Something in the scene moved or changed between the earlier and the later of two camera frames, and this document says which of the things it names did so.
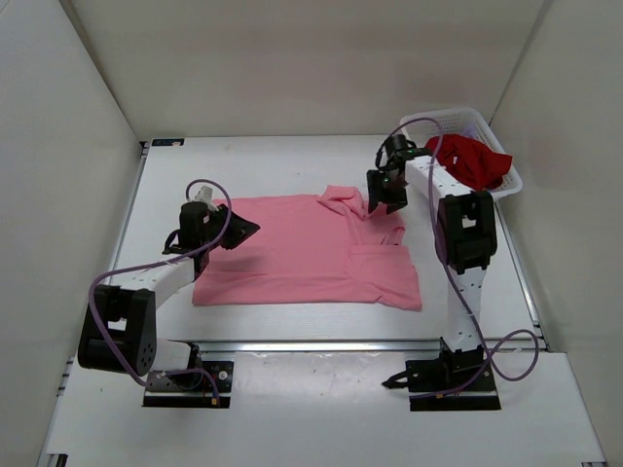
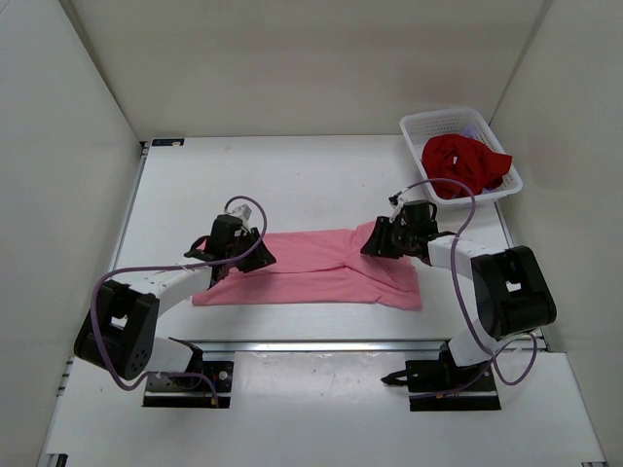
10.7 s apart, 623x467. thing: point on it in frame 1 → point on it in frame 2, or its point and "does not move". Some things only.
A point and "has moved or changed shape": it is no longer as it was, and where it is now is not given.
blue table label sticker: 167,141 does not move
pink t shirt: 317,249 has moved or changed shape
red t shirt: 470,161 does not move
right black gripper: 379,196 → 379,244
